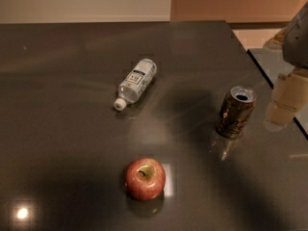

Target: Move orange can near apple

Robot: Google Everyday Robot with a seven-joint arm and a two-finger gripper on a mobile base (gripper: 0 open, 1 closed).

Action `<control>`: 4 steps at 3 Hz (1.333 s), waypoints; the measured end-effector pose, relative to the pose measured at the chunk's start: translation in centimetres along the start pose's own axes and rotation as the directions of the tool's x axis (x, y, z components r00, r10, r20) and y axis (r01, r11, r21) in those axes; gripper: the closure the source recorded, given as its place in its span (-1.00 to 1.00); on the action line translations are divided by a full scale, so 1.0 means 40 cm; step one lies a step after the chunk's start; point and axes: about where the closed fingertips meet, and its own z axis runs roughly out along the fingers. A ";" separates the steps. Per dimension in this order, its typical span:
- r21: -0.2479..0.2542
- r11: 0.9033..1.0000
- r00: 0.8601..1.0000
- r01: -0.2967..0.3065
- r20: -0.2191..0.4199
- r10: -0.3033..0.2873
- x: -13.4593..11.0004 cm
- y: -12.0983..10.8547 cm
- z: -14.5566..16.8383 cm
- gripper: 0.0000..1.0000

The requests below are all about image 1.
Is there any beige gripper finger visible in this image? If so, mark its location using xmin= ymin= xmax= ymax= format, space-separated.
xmin=264 ymin=67 xmax=308 ymax=132
xmin=263 ymin=28 xmax=286 ymax=51

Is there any orange patterned soda can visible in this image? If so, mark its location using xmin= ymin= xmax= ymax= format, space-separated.
xmin=217 ymin=86 xmax=257 ymax=139

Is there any red apple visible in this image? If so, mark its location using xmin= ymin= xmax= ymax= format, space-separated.
xmin=124 ymin=158 xmax=166 ymax=201

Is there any clear plastic water bottle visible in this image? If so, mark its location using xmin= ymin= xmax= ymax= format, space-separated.
xmin=114 ymin=59 xmax=157 ymax=111

